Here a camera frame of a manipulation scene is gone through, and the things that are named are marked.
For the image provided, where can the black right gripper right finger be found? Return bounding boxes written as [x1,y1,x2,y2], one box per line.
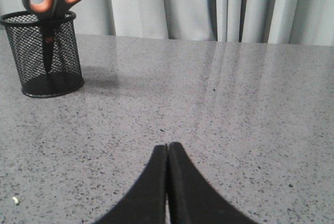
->
[167,142,255,224]

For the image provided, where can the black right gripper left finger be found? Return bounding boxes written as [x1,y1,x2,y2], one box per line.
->
[97,145,168,224]

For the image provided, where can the grey orange handled scissors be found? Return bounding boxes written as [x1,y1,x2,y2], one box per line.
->
[22,0,81,73]

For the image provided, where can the black mesh pen bucket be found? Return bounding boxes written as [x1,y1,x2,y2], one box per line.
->
[1,11,84,98]

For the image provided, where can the small yellowish crumb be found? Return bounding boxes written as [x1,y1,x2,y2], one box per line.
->
[12,196,19,205]

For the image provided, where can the grey curtain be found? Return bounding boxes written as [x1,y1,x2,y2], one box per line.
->
[0,0,334,46]

